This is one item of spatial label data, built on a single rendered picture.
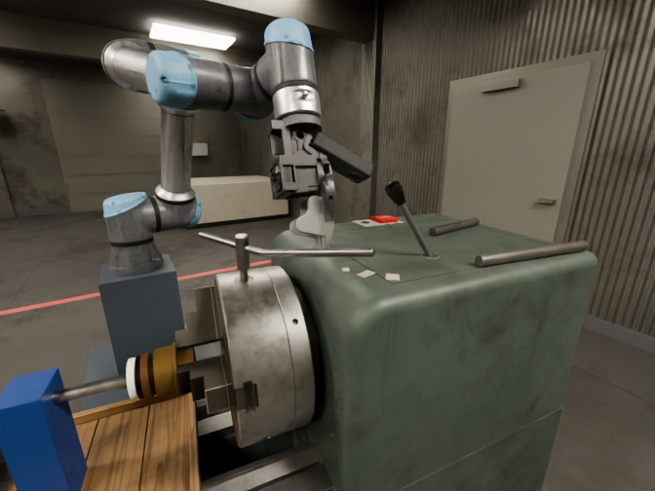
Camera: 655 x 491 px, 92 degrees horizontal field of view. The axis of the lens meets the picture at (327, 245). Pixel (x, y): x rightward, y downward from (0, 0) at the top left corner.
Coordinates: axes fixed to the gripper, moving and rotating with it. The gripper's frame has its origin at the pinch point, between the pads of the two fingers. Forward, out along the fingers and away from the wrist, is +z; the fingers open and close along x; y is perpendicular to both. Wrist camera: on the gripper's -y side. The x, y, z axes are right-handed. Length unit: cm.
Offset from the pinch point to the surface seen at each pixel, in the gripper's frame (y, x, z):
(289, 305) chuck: 6.3, -4.5, 9.1
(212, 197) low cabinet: -25, -597, -129
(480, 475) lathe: -31, -6, 54
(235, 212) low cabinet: -66, -614, -98
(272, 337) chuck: 10.3, -2.4, 13.2
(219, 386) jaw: 18.8, -3.7, 18.8
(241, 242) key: 12.6, -6.3, -2.4
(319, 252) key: 3.4, 4.7, 1.0
